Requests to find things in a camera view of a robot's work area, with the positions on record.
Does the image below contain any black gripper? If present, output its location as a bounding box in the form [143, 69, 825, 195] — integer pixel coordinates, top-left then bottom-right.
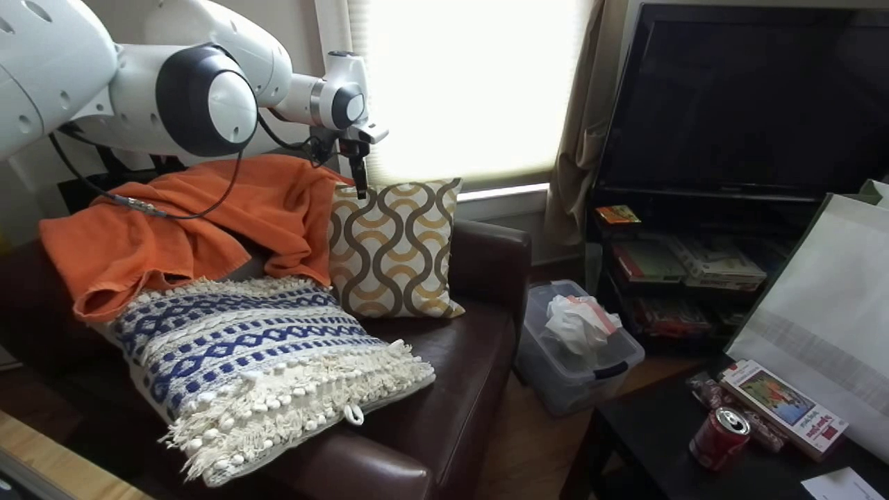
[331, 124, 378, 199]

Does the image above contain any white throw pillow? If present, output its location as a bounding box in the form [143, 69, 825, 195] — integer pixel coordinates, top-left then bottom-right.
[328, 174, 468, 323]

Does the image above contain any orange throw blanket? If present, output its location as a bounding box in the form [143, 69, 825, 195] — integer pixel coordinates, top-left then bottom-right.
[35, 151, 354, 327]

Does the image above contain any blue white fringed pillow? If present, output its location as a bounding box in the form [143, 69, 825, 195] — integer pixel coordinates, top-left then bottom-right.
[93, 274, 438, 491]

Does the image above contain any white window blind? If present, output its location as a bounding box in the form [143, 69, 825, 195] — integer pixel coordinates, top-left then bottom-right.
[345, 0, 595, 190]

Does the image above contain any brown leather sofa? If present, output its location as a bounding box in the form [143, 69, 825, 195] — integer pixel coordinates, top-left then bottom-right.
[0, 216, 535, 500]

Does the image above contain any beige curtain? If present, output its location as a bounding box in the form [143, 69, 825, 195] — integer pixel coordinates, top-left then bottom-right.
[543, 0, 642, 248]

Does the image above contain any white crumpled plastic bag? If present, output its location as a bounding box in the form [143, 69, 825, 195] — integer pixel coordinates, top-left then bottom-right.
[541, 292, 623, 359]

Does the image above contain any clear plastic storage bin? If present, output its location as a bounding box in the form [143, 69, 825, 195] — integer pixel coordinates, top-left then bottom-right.
[511, 278, 646, 417]

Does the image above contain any stack of books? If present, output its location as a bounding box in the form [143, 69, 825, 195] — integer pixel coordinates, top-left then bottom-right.
[678, 234, 768, 294]
[607, 234, 689, 285]

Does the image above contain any black television stand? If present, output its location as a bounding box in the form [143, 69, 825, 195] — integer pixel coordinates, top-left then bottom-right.
[582, 183, 836, 359]

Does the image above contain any black flat television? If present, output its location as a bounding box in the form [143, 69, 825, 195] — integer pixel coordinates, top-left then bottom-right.
[595, 0, 889, 203]

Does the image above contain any black coffee table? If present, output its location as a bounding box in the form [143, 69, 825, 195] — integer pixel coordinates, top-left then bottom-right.
[563, 371, 889, 500]

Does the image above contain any light wooden table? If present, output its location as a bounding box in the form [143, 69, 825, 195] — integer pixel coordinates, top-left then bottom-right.
[0, 409, 154, 500]

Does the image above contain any red soda can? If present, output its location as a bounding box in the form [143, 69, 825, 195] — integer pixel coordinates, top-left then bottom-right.
[689, 405, 756, 476]

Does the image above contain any white shopping bag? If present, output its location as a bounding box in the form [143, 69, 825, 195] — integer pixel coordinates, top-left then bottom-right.
[723, 178, 889, 467]

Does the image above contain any colourful printed box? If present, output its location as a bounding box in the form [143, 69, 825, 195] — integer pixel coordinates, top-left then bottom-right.
[720, 359, 850, 459]

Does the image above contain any white paper sheet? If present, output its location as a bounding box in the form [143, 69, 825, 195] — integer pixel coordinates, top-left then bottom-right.
[799, 465, 886, 500]

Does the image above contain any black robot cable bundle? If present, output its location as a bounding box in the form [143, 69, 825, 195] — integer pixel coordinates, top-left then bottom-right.
[49, 108, 321, 226]

